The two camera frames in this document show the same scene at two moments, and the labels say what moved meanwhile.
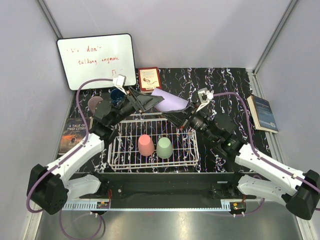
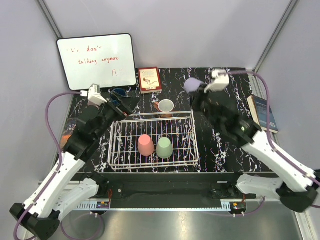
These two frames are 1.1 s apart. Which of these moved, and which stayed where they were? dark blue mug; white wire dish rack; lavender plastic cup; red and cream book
Moved: lavender plastic cup
Stayed: white wire dish rack; dark blue mug; red and cream book
